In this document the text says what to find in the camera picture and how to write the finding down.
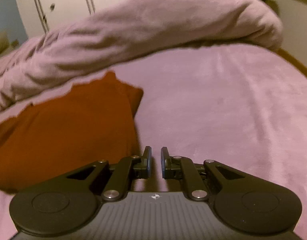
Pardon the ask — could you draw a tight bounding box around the rust orange knit cardigan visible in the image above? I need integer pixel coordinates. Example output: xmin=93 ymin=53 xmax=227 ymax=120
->
xmin=0 ymin=72 xmax=143 ymax=192

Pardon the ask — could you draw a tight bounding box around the lilac bed sheet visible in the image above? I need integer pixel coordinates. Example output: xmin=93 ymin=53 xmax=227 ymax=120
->
xmin=0 ymin=43 xmax=307 ymax=240

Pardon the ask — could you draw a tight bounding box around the lilac rolled duvet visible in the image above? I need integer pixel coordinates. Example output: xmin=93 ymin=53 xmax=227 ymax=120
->
xmin=0 ymin=0 xmax=283 ymax=112

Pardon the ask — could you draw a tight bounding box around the grey upholstered headboard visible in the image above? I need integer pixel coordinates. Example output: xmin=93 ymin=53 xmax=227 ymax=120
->
xmin=0 ymin=31 xmax=10 ymax=55

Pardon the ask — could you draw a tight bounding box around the grey desk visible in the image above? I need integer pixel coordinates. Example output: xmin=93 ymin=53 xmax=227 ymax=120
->
xmin=274 ymin=0 xmax=307 ymax=68

